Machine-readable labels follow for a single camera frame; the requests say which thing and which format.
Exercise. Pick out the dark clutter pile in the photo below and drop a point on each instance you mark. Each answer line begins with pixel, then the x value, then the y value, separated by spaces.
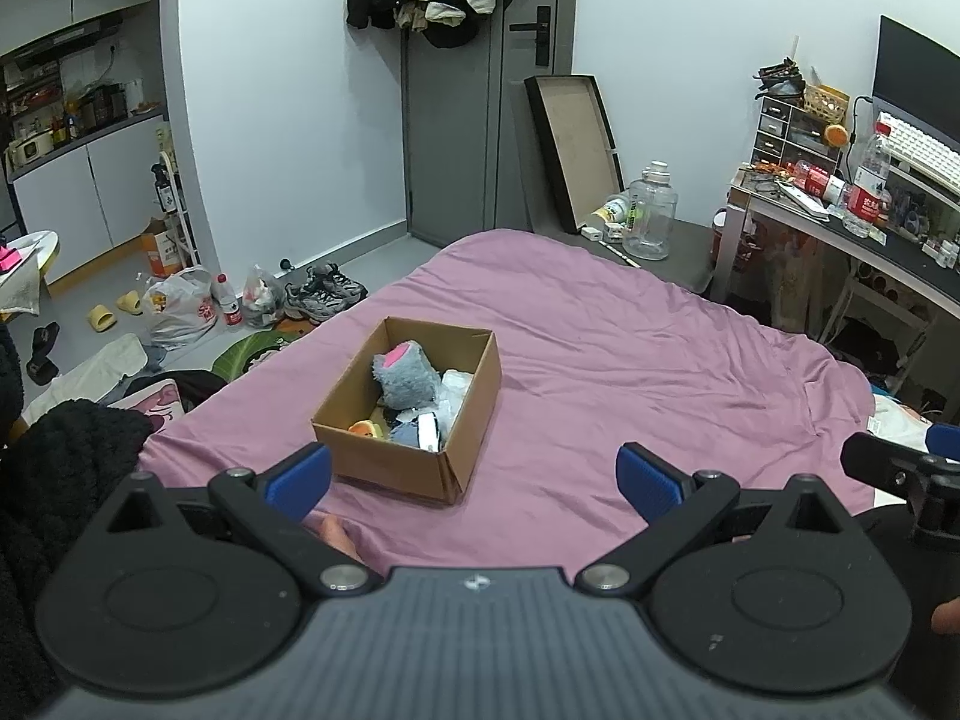
pixel 780 79

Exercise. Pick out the grey bedside platform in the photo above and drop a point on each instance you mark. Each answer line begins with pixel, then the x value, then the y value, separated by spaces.
pixel 686 255

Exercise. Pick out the white metal stool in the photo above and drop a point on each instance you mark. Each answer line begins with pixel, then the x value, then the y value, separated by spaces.
pixel 870 300

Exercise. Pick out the cardboard box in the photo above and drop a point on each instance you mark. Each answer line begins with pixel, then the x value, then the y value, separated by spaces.
pixel 465 424

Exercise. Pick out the clear plastic bag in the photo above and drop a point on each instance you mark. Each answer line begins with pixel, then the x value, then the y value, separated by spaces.
pixel 262 300

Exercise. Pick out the grey sneaker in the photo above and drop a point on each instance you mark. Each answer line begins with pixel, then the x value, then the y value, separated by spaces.
pixel 311 304
pixel 341 283

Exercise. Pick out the orange round toy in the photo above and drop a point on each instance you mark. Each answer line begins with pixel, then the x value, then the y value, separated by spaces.
pixel 835 135

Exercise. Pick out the grey-blue plush toy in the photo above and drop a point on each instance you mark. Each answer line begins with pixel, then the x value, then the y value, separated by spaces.
pixel 409 382

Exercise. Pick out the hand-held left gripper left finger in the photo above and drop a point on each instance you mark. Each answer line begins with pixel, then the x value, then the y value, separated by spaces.
pixel 300 480

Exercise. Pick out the clear plastic water jug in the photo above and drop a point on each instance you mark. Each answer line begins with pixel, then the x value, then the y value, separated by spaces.
pixel 649 221

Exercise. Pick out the yellow slipper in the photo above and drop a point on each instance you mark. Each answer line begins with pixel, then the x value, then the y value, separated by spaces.
pixel 103 319
pixel 129 301

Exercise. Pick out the red label drink bottle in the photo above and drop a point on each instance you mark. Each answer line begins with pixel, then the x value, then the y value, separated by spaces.
pixel 817 181

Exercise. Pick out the white kitchen appliance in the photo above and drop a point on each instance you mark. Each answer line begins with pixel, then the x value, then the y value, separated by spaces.
pixel 30 148

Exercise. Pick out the grey door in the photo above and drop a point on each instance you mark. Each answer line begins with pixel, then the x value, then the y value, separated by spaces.
pixel 465 150

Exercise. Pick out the red label water bottle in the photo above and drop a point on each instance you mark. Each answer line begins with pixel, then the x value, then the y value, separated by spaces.
pixel 866 195
pixel 229 307

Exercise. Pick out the blue soft item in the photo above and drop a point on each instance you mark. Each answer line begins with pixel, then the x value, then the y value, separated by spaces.
pixel 405 433

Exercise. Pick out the white printed pillow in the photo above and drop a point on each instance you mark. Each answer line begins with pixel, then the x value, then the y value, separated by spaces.
pixel 904 416

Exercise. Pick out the pink printed cushion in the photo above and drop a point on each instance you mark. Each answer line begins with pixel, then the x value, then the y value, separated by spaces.
pixel 154 405

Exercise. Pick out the yellow wicker basket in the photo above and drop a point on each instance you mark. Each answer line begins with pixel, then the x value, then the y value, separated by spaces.
pixel 825 103

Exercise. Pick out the round white table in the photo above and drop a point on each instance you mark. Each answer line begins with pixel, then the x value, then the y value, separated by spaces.
pixel 30 277

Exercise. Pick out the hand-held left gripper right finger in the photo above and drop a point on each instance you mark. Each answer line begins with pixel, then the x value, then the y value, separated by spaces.
pixel 649 480

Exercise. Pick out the white printed plastic bag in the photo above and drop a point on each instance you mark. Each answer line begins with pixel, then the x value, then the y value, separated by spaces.
pixel 176 311

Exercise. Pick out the white floor cloth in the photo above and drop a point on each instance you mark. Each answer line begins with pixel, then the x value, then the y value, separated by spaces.
pixel 90 375

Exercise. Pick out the row of kitchen condiment bottles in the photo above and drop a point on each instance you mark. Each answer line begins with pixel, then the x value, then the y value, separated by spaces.
pixel 90 109

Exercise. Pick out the black desk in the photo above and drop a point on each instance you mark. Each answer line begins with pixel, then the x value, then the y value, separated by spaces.
pixel 825 229

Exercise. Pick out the pink item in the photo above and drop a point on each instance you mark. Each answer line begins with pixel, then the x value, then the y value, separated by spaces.
pixel 7 256

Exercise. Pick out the white trolley rack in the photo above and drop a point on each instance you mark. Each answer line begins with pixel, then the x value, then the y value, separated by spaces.
pixel 180 195

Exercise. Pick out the black computer monitor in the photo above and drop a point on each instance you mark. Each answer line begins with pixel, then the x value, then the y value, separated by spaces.
pixel 911 67

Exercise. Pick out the grey drawer organiser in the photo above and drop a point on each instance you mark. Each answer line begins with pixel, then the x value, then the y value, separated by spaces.
pixel 787 135

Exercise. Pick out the person's right hand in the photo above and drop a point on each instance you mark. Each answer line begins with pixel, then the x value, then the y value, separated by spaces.
pixel 946 616

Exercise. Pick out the yellow orange soft toy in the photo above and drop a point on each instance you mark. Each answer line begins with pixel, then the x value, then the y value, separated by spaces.
pixel 367 430

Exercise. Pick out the black framed board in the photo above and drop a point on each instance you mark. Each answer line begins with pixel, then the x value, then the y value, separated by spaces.
pixel 574 142

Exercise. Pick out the white lower kitchen cabinet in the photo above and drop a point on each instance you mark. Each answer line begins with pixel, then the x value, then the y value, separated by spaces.
pixel 97 187

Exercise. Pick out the white keyboard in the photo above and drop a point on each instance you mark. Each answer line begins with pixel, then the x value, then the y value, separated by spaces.
pixel 926 150

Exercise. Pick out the orange cardboard carton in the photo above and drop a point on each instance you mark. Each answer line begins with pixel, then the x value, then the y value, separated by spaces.
pixel 161 251

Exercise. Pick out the pink bedsheet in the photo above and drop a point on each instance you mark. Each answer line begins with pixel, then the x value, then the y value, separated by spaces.
pixel 637 360

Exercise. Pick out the white jar with green label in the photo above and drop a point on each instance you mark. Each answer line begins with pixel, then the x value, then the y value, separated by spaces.
pixel 611 211

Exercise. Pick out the person's black fleece clothing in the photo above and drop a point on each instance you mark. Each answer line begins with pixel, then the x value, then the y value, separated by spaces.
pixel 60 465

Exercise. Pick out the small white box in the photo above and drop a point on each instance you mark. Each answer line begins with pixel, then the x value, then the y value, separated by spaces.
pixel 594 234

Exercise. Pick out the black spray bottle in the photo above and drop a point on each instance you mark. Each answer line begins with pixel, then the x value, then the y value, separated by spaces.
pixel 163 191

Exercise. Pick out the person's black pants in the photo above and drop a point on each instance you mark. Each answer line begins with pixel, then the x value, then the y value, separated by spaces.
pixel 900 562

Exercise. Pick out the white and black soft item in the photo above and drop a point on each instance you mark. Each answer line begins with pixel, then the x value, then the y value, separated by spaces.
pixel 429 431

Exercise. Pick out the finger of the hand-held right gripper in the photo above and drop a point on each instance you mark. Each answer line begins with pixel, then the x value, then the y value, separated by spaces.
pixel 881 461
pixel 945 441

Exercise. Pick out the green leaf rug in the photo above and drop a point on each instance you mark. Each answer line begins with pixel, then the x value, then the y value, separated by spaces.
pixel 247 356

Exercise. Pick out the reddish bin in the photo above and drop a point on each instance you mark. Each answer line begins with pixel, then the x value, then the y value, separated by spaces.
pixel 720 236

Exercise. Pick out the person's bare foot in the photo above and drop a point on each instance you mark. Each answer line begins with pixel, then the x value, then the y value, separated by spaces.
pixel 339 536

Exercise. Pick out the range hood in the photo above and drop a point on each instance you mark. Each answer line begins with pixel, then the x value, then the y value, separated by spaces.
pixel 64 37

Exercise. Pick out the black sandal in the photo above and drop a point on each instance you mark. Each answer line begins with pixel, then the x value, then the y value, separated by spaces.
pixel 41 366
pixel 46 335

